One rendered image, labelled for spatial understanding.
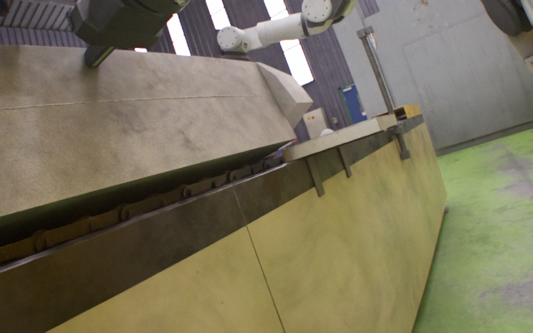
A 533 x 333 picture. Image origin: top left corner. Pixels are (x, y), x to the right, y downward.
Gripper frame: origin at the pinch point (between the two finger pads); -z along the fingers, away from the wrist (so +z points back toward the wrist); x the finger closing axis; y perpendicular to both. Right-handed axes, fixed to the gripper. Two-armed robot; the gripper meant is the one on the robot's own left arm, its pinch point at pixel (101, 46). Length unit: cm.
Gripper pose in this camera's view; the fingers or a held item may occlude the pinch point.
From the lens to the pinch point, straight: 49.3
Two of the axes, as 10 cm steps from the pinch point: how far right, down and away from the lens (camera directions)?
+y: -4.5, -8.9, 0.8
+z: 7.3, -4.2, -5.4
